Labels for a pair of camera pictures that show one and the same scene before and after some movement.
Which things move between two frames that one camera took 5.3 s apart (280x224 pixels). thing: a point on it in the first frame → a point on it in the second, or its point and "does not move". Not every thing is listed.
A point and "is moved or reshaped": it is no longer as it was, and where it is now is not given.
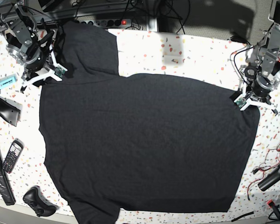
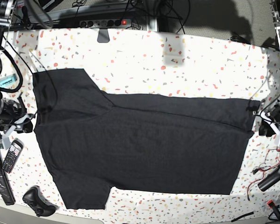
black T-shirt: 144,141 is moved or reshaped
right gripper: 36,59 → 4,112
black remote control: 13,155 does not move
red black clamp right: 271,204 does not move
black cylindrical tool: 275,176 does not move
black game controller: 33,198 does not move
